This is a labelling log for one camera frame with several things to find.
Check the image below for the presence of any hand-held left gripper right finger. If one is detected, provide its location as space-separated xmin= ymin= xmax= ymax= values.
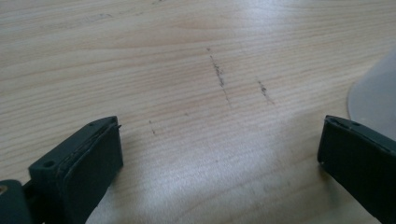
xmin=317 ymin=115 xmax=396 ymax=224

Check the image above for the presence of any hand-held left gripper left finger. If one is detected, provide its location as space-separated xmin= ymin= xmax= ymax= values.
xmin=28 ymin=116 xmax=124 ymax=224

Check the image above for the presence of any clear plastic storage box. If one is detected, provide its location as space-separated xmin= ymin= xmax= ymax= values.
xmin=346 ymin=50 xmax=396 ymax=141

